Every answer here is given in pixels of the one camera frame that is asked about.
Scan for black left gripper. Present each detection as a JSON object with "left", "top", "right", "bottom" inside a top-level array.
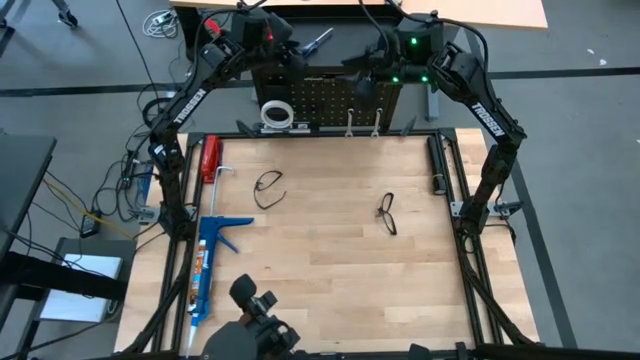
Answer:
[{"left": 262, "top": 14, "right": 310, "bottom": 76}]

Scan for white flat box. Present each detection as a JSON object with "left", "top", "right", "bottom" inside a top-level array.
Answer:
[{"left": 38, "top": 253, "right": 124, "bottom": 324}]

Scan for black metal side stand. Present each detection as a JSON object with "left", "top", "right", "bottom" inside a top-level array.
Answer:
[{"left": 0, "top": 249, "right": 130, "bottom": 304}]

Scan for black handheld device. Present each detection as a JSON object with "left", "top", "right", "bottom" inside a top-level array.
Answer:
[{"left": 228, "top": 273, "right": 302, "bottom": 359}]

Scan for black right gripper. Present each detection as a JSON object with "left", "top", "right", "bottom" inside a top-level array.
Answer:
[{"left": 342, "top": 29, "right": 409, "bottom": 76}]

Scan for black safety glasses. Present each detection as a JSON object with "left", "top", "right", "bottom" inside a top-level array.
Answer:
[
  {"left": 375, "top": 192, "right": 399, "bottom": 236},
  {"left": 252, "top": 169, "right": 288, "bottom": 211}
]

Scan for silver wire tool rail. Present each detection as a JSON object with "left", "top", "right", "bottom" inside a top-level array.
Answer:
[{"left": 298, "top": 72, "right": 351, "bottom": 84}]

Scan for light wooden desk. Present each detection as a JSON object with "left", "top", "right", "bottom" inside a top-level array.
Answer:
[{"left": 169, "top": 0, "right": 550, "bottom": 30}]

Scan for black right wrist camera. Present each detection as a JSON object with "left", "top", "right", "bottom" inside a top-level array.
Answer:
[{"left": 351, "top": 72, "right": 377, "bottom": 100}]

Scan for blue caulking gun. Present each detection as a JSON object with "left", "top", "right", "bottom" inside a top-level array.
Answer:
[{"left": 184, "top": 216, "right": 255, "bottom": 360}]

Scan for black side desk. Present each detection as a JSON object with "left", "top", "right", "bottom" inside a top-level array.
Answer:
[{"left": 0, "top": 130, "right": 59, "bottom": 264}]

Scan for black aluminium table frame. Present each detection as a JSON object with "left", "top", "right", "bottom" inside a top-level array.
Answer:
[{"left": 114, "top": 127, "right": 546, "bottom": 360}]

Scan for silver hex key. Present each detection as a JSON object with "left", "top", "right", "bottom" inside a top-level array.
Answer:
[{"left": 209, "top": 165, "right": 237, "bottom": 217}]

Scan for white tape roll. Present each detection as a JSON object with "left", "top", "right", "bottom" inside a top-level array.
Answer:
[{"left": 259, "top": 99, "right": 295, "bottom": 131}]

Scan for coiled black cable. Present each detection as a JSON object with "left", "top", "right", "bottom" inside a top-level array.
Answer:
[{"left": 142, "top": 97, "right": 171, "bottom": 129}]

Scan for white cable bundle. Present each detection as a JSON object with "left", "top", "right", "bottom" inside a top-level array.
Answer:
[{"left": 142, "top": 8, "right": 180, "bottom": 40}]

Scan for black power adapter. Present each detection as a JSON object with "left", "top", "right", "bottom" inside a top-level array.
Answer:
[{"left": 79, "top": 208, "right": 105, "bottom": 239}]

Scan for black desk leg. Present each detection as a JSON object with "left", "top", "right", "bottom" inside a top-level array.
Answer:
[{"left": 173, "top": 5, "right": 211, "bottom": 64}]

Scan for blue handled screwdriver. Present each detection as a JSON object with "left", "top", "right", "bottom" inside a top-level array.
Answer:
[{"left": 301, "top": 27, "right": 335, "bottom": 57}]

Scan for black flashlight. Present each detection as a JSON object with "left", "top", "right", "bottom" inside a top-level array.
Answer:
[{"left": 426, "top": 134, "right": 450, "bottom": 197}]

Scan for red hand tool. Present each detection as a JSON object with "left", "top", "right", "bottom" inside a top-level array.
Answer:
[{"left": 199, "top": 133, "right": 224, "bottom": 185}]

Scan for black power strip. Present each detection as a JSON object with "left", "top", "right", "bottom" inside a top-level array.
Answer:
[{"left": 122, "top": 149, "right": 142, "bottom": 186}]

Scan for black pegboard tool cart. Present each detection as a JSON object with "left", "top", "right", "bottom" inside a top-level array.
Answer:
[{"left": 243, "top": 5, "right": 419, "bottom": 136}]

